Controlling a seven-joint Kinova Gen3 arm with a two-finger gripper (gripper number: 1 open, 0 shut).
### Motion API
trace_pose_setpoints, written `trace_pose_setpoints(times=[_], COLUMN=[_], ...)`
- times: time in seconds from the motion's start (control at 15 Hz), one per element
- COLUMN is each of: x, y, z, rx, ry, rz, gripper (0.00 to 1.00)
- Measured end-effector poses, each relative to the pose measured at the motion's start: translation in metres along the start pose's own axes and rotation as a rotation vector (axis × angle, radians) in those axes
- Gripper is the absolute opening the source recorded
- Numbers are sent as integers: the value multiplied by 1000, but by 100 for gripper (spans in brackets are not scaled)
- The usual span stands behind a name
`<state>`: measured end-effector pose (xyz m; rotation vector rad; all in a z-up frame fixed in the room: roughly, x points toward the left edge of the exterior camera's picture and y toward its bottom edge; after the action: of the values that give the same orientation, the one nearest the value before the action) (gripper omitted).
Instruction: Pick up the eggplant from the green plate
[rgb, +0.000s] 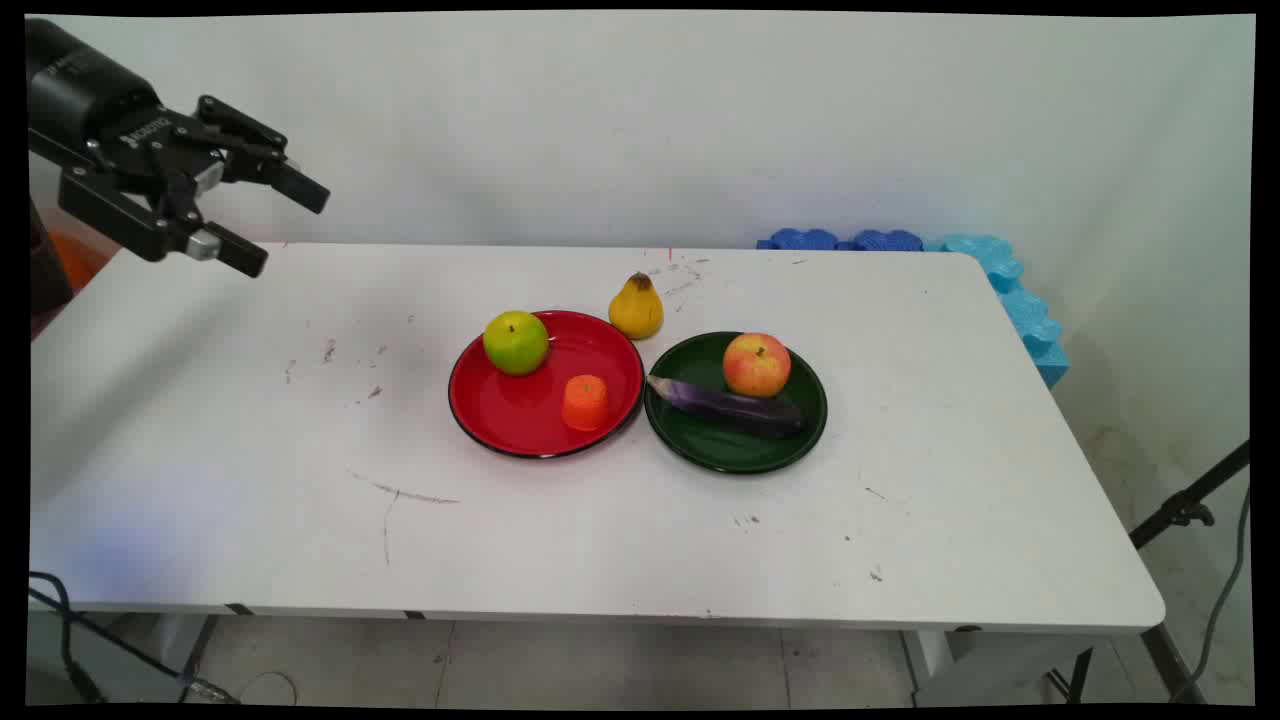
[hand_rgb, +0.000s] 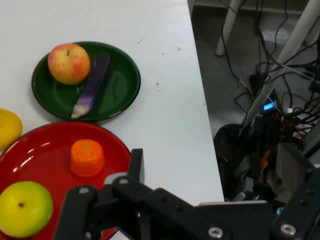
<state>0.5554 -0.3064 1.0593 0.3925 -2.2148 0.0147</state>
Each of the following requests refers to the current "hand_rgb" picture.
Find green toy apple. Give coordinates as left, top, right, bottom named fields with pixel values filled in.
left=0, top=180, right=54, bottom=239

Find yellow toy lemon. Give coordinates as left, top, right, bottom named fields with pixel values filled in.
left=0, top=108, right=24, bottom=151

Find orange toy carrot piece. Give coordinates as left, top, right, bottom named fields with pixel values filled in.
left=69, top=139, right=105, bottom=178

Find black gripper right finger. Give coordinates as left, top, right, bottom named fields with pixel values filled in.
left=271, top=172, right=320, bottom=240

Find device with blue display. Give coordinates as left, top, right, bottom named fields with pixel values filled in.
left=261, top=96, right=278, bottom=115

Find black round bin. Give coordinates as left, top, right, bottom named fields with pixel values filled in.
left=213, top=123, right=253, bottom=201

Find straight white metal leg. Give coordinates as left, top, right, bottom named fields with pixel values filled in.
left=215, top=0, right=245, bottom=56

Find red yellow toy apple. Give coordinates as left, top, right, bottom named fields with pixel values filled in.
left=47, top=43, right=91, bottom=86

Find tangled black floor cables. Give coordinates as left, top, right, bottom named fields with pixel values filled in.
left=217, top=0, right=320, bottom=131

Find red round plate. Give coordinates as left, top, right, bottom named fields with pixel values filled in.
left=0, top=121, right=132, bottom=240

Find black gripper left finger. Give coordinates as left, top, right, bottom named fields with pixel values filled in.
left=53, top=148, right=201, bottom=240

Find dark green round plate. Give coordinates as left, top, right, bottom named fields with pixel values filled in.
left=31, top=41, right=142, bottom=123

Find purple toy eggplant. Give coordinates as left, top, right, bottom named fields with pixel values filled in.
left=71, top=51, right=112, bottom=119

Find slanted white metal leg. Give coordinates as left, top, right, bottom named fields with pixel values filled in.
left=239, top=0, right=320, bottom=132

